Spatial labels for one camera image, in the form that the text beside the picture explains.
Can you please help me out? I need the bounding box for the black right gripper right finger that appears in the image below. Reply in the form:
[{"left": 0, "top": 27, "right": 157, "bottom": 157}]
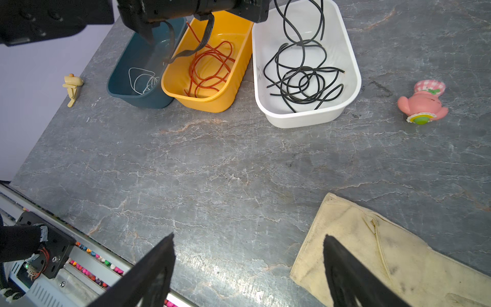
[{"left": 323, "top": 235, "right": 408, "bottom": 306}]

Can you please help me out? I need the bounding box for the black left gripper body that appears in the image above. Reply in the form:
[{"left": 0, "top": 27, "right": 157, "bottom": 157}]
[{"left": 233, "top": 0, "right": 271, "bottom": 23}]

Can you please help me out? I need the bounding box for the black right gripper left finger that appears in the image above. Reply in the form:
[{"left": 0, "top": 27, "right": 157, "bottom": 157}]
[{"left": 90, "top": 233, "right": 176, "bottom": 307}]

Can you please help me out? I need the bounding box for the red cable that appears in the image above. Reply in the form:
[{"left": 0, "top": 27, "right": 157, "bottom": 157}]
[{"left": 183, "top": 20, "right": 237, "bottom": 98}]

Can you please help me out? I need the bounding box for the white cable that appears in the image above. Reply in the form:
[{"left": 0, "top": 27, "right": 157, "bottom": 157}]
[{"left": 128, "top": 67, "right": 160, "bottom": 95}]

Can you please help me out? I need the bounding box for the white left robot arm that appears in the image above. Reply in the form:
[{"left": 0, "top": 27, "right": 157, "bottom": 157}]
[{"left": 1, "top": 0, "right": 270, "bottom": 47}]

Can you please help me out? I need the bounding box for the beige work glove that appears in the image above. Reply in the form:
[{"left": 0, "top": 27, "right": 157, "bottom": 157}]
[{"left": 290, "top": 193, "right": 490, "bottom": 306}]

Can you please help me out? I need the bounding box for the white plastic tub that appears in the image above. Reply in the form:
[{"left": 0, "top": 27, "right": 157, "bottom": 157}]
[{"left": 252, "top": 1, "right": 361, "bottom": 129}]

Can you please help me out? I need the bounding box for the yellow plastic tub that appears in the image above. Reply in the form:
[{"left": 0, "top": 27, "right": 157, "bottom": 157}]
[{"left": 161, "top": 11, "right": 253, "bottom": 113}]

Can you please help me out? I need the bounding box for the teal plastic tub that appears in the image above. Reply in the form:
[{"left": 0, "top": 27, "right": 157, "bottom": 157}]
[{"left": 107, "top": 23, "right": 173, "bottom": 109}]

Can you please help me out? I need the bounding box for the pink toy figure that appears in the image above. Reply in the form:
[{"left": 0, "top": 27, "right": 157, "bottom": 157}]
[{"left": 397, "top": 79, "right": 449, "bottom": 125}]

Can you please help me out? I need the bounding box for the yellow toy figure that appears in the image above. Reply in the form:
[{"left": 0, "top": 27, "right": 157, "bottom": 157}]
[{"left": 63, "top": 74, "right": 84, "bottom": 107}]

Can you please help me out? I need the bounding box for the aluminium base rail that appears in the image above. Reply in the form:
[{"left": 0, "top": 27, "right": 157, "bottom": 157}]
[{"left": 0, "top": 182, "right": 193, "bottom": 307}]

